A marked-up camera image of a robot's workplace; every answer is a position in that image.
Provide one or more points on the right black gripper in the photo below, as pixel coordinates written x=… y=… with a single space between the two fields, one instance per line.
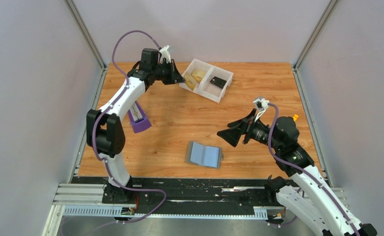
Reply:
x=240 y=122

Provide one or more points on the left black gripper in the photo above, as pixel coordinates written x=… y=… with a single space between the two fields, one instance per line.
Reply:
x=174 y=76

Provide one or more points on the gold card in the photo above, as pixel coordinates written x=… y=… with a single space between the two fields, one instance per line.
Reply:
x=190 y=81
x=198 y=75

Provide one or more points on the grey card holder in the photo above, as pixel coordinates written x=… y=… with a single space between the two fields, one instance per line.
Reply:
x=203 y=155

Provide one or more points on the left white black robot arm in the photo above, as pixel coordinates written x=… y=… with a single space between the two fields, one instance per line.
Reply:
x=105 y=132

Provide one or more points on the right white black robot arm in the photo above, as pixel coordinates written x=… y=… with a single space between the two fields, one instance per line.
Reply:
x=323 y=212

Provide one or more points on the gold card in tray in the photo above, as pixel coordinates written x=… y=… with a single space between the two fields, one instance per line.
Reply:
x=198 y=75

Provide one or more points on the black card in tray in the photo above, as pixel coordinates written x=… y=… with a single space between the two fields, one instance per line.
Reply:
x=219 y=82

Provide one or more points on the white two-compartment tray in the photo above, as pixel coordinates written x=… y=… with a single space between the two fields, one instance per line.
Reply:
x=205 y=88

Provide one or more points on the purple metronome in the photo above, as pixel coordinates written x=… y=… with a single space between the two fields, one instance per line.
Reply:
x=138 y=119

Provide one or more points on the colourful toy brick figure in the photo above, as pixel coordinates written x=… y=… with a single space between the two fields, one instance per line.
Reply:
x=295 y=117

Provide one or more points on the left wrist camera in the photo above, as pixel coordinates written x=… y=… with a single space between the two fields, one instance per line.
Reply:
x=165 y=54

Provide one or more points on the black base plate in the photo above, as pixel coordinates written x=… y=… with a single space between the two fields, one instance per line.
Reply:
x=198 y=196

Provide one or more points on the left aluminium corner post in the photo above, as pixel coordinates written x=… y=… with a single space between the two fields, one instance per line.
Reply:
x=85 y=32

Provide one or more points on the aluminium corner post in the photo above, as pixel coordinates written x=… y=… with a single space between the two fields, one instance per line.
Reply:
x=85 y=32
x=316 y=32

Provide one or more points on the right aluminium corner post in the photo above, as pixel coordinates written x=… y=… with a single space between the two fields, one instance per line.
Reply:
x=316 y=32

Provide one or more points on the aluminium rail frame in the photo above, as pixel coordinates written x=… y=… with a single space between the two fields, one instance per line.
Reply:
x=86 y=200

